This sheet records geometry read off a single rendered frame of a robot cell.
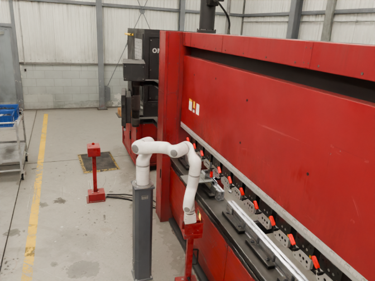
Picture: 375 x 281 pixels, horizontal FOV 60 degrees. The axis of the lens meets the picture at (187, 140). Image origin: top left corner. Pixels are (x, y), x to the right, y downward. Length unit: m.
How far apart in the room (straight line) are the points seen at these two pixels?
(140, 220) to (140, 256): 0.39
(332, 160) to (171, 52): 2.33
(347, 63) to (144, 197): 1.97
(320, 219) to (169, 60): 2.38
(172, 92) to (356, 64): 2.40
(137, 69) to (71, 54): 6.17
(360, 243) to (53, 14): 9.00
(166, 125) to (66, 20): 6.44
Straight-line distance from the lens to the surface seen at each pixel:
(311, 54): 1.82
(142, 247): 3.21
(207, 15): 3.38
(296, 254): 2.09
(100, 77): 9.67
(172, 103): 3.69
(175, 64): 3.63
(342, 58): 1.67
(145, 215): 3.02
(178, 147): 2.50
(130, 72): 3.69
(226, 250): 2.69
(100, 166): 5.83
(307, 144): 1.86
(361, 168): 1.62
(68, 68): 9.80
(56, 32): 9.72
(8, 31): 9.76
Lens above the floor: 2.32
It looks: 19 degrees down
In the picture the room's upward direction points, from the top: 3 degrees clockwise
